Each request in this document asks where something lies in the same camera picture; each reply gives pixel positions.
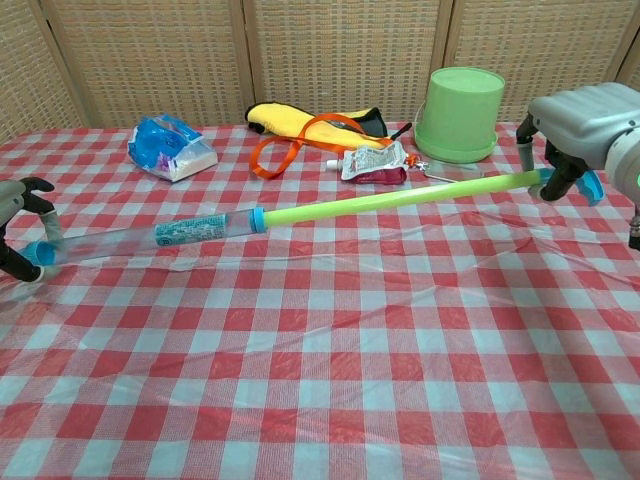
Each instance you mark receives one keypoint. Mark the blue plastic package bag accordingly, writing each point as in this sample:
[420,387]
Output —
[160,147]

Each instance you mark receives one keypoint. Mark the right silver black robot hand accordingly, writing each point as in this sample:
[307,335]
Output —
[585,120]

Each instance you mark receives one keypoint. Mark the woven bamboo screen panel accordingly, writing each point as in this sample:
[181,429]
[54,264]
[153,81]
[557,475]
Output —
[350,50]
[160,60]
[634,70]
[25,65]
[550,45]

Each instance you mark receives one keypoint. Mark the yellow black cloth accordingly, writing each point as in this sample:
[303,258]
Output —
[285,120]

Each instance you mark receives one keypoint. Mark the green plastic bucket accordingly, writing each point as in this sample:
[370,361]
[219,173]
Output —
[460,115]

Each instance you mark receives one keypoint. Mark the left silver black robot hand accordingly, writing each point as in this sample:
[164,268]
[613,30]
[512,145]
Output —
[10,200]

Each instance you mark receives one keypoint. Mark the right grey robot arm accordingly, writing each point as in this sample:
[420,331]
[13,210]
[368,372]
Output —
[625,165]

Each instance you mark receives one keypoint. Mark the green blue water squirter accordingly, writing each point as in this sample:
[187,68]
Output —
[350,204]

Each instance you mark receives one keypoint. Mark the red white checkered tablecloth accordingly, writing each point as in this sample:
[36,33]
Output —
[320,350]

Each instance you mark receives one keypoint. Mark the clear badge holder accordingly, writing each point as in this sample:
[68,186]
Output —
[450,172]

